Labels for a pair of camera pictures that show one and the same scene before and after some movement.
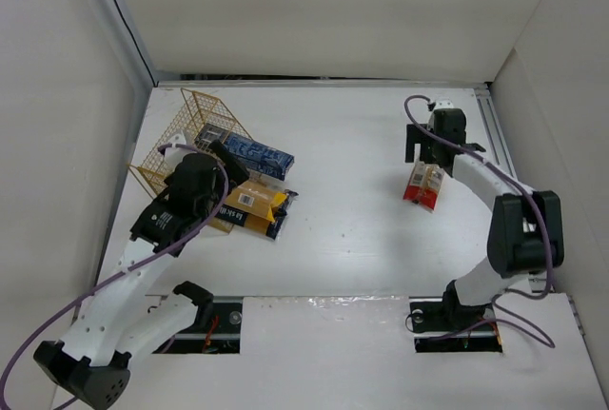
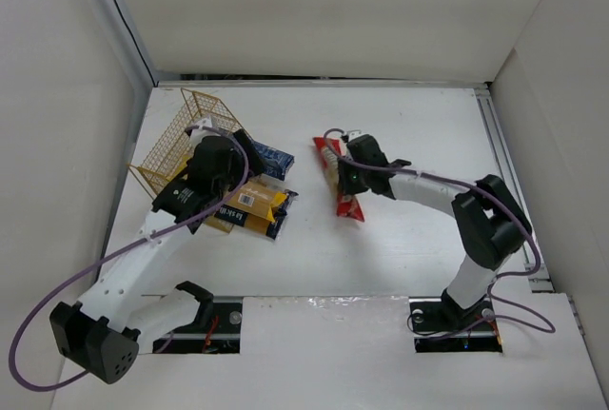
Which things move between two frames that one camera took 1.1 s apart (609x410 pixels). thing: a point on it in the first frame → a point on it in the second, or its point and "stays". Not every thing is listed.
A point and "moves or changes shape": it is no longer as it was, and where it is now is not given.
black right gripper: (423, 145) → (343, 182)
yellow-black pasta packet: (226, 218) stays
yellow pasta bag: (257, 196) stays
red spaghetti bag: (423, 185) moves or changes shape
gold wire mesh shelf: (188, 110) stays
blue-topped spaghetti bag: (291, 196) stays
